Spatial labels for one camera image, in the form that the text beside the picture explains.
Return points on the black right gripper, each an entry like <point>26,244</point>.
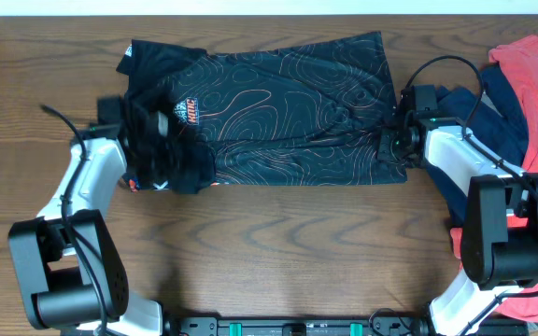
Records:
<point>387,136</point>

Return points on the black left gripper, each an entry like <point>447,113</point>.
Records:
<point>167,144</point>

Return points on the black patterned sports jersey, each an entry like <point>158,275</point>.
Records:
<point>309,115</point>

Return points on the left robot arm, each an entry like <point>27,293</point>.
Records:
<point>69,272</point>

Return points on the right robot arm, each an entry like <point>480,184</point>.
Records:
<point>499,242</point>

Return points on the navy blue garment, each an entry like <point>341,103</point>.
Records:
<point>479,140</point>

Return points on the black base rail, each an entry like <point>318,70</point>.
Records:
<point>382,322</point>

